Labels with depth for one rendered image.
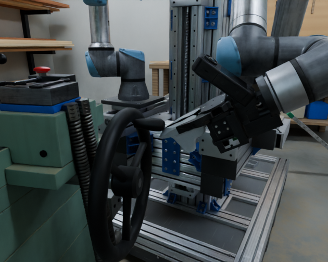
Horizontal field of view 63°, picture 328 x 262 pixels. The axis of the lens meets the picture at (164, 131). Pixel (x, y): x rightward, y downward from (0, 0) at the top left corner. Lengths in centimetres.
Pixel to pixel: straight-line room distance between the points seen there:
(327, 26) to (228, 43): 338
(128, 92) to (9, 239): 85
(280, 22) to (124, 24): 331
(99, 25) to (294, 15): 76
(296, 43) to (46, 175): 48
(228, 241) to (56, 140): 104
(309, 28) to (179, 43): 276
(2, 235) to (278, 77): 52
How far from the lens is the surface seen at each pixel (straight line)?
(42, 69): 56
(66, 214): 71
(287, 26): 94
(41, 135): 47
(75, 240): 77
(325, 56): 45
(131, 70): 125
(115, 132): 43
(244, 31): 56
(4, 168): 52
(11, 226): 56
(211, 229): 141
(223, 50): 53
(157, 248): 133
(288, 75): 45
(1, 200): 53
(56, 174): 46
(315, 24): 386
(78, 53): 444
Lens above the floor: 106
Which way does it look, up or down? 18 degrees down
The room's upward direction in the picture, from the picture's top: straight up
